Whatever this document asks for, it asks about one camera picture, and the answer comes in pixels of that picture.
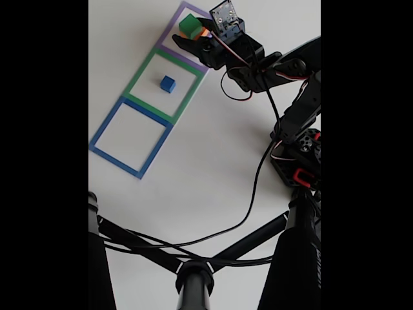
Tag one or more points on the purple square frame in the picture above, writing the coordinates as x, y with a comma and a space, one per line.
166, 35

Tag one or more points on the green square frame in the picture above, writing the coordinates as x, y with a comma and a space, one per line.
141, 72

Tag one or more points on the black tripod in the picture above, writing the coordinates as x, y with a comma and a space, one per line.
193, 284

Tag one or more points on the red clamp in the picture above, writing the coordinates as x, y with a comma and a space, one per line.
303, 177

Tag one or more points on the small blue cube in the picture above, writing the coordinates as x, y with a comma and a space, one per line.
166, 83

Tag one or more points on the blue square frame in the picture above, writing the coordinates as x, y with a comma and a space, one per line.
116, 162

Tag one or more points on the green block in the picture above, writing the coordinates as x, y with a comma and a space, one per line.
190, 24

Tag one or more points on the orange block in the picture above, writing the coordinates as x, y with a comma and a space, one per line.
201, 32

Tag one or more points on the dark gripper camera box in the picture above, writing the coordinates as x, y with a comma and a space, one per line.
226, 19

